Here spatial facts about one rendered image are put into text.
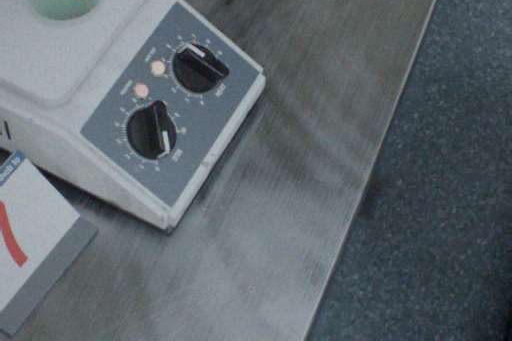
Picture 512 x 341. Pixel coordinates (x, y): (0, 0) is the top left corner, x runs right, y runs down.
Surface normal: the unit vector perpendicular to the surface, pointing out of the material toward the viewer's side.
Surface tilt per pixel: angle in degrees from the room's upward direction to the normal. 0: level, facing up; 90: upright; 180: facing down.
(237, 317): 0
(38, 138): 90
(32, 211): 40
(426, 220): 0
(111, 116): 30
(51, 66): 0
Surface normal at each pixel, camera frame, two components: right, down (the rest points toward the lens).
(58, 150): -0.45, 0.73
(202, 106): 0.50, -0.27
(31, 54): 0.06, -0.55
